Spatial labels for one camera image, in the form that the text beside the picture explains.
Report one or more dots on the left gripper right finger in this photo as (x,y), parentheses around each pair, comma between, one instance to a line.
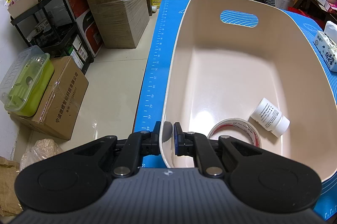
(198,147)

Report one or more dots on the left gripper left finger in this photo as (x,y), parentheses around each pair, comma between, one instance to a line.
(129,153)

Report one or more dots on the clear tape roll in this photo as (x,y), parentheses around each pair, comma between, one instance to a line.
(237,128)

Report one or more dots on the beige plastic storage bin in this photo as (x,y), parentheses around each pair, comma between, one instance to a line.
(228,56)

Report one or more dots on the white pill bottle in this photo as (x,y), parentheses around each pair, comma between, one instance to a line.
(270,118)

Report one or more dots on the cardboard box on floor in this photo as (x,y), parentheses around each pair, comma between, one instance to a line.
(60,104)

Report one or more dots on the bag of grain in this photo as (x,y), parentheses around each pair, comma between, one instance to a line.
(43,149)

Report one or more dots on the lower wrapped cardboard box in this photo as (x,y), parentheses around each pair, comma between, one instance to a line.
(121,23)

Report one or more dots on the green lidded plastic container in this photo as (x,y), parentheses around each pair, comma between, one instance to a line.
(25,82)

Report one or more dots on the brown paper bag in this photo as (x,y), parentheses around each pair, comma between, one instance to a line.
(8,200)

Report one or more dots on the black metal shelf rack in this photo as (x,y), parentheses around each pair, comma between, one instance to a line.
(51,25)

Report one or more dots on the white tissue box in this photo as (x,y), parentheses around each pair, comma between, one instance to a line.
(325,41)

